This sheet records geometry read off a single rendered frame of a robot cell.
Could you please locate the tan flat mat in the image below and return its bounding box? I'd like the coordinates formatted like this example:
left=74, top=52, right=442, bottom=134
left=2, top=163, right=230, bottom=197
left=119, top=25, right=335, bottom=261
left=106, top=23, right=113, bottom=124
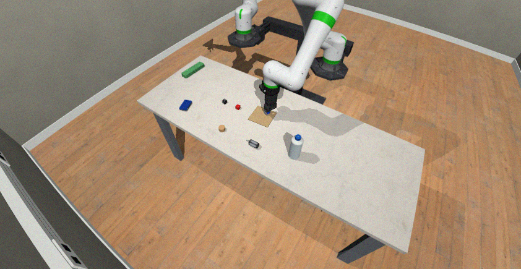
left=248, top=106, right=276, bottom=127

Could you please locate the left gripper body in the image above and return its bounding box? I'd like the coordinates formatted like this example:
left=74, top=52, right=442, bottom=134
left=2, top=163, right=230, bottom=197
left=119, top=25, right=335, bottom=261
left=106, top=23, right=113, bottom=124
left=259, top=80, right=280, bottom=112

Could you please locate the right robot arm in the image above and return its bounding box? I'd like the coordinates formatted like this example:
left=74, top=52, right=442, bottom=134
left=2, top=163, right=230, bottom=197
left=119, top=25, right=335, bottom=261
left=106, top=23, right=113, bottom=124
left=235, top=0, right=258, bottom=42

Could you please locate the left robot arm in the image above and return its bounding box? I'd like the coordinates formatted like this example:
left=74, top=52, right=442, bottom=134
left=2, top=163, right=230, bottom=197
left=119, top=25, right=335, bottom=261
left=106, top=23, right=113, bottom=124
left=262, top=0, right=347, bottom=91

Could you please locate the white plastic bottle with blue cap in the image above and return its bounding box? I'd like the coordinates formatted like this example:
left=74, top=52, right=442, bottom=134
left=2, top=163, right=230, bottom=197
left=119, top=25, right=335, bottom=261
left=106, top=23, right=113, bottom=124
left=288, top=134, right=304, bottom=160

